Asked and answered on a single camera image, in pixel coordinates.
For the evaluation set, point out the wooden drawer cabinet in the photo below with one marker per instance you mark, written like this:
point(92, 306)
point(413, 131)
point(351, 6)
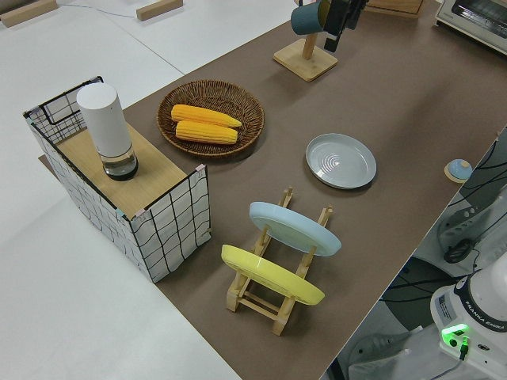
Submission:
point(392, 8)

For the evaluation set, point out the wooden block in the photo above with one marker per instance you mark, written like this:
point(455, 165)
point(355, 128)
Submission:
point(27, 14)
point(158, 10)

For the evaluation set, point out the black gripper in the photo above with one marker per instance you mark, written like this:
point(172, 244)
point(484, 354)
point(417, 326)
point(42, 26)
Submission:
point(346, 10)

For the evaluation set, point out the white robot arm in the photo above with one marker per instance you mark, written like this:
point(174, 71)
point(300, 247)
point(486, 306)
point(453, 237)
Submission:
point(475, 308)

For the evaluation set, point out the dark teal mug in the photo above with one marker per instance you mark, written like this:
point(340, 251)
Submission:
point(307, 17)

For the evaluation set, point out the pink binder clip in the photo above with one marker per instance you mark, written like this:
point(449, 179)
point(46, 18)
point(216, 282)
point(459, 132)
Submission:
point(139, 215)
point(201, 170)

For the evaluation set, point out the gray plate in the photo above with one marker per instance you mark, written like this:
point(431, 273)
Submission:
point(340, 160)

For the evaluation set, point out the yellow plate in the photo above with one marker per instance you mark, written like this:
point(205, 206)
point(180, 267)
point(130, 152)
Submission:
point(269, 273)

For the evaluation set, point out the blue dome wooden bell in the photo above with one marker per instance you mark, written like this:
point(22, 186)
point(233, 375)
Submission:
point(458, 169)

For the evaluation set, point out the wooden mug tree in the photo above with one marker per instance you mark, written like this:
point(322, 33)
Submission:
point(305, 63)

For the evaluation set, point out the white cylinder with glass base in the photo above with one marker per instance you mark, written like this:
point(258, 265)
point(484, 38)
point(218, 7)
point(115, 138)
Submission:
point(105, 122)

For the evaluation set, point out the white toaster oven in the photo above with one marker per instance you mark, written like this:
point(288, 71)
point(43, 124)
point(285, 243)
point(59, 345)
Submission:
point(475, 23)

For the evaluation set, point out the brown wicker basket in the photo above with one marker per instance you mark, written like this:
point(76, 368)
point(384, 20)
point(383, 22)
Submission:
point(245, 107)

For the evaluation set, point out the yellow corn cob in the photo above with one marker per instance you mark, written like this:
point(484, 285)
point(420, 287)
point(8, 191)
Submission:
point(206, 115)
point(206, 132)

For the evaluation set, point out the brown table mat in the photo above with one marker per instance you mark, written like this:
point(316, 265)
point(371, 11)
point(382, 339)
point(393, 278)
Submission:
point(396, 99)

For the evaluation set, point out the light blue plate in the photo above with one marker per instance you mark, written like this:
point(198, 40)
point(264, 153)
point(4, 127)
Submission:
point(293, 227)

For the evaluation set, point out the wooden plate rack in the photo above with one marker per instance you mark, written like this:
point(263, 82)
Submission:
point(233, 297)

